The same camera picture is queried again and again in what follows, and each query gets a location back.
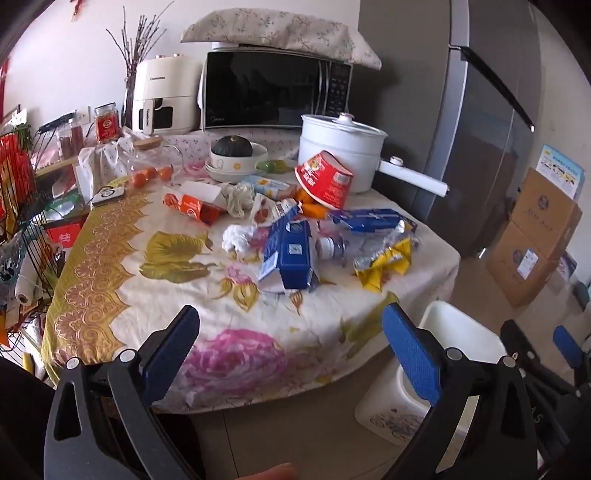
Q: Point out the dried branches in vase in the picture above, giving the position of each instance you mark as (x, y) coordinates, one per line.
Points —
(134, 49)

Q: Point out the black wire rack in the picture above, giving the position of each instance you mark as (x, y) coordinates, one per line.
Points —
(30, 261)

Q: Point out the floral tablecloth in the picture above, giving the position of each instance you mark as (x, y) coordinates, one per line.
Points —
(137, 262)

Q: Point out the red instant noodle cup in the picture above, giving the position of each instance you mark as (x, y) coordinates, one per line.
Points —
(325, 179)

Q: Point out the white air fryer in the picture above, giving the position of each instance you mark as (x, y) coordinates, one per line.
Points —
(165, 95)

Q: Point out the blue white appliance box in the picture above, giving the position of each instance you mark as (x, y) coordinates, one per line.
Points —
(564, 173)

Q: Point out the grey refrigerator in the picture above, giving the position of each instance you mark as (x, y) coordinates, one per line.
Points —
(458, 96)

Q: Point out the lower cardboard box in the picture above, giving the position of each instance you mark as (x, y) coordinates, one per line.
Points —
(518, 267)

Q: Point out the upper cardboard box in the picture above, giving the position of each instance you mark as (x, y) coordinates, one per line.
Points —
(546, 215)

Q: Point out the yellow snack wrapper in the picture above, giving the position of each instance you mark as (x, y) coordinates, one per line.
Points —
(373, 269)

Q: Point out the beige paper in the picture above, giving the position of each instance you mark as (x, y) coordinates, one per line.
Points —
(239, 199)

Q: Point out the white trash bin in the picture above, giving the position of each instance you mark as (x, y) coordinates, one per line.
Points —
(391, 408)

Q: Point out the red label glass jar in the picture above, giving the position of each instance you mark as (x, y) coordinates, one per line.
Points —
(106, 123)

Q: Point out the orange peel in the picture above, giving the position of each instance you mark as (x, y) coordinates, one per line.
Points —
(309, 207)

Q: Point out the white electric cooking pot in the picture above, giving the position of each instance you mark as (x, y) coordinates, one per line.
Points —
(359, 147)

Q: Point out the glass jug wooden lid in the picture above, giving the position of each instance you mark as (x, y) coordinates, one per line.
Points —
(153, 158)

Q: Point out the small blue white box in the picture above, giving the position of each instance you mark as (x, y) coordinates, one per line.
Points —
(567, 266)

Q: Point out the blue cracker box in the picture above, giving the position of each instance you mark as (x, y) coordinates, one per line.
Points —
(372, 220)

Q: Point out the clear crushed plastic bottle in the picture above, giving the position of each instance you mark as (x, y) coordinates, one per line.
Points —
(339, 244)

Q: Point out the white nut snack bag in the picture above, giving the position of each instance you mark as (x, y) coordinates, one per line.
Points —
(266, 211)

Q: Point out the white tissue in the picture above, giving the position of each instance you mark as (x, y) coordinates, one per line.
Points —
(237, 238)

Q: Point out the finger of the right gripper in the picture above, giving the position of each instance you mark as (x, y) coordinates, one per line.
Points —
(521, 350)
(568, 347)

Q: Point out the dark blue milk carton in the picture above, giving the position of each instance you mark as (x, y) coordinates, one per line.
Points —
(288, 256)

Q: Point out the orange white carton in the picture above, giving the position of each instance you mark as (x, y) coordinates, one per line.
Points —
(200, 201)

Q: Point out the white ceramic bowl green handle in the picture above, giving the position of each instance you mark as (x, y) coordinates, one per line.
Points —
(234, 169)

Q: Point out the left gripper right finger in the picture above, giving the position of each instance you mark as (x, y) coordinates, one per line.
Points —
(501, 440)

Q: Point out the floral cloth microwave cover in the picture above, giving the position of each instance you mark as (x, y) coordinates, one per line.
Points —
(285, 31)

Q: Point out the dark green squash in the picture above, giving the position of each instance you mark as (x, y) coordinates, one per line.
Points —
(232, 146)

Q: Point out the cardboard box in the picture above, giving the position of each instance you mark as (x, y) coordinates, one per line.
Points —
(546, 215)
(518, 267)

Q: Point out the black microwave oven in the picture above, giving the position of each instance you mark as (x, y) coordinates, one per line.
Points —
(248, 86)

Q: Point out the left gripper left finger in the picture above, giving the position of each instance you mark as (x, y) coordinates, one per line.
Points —
(101, 423)

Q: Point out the light blue milk carton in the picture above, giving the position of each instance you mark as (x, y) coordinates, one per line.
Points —
(271, 188)

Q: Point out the white round device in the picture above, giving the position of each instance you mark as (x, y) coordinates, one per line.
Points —
(107, 194)

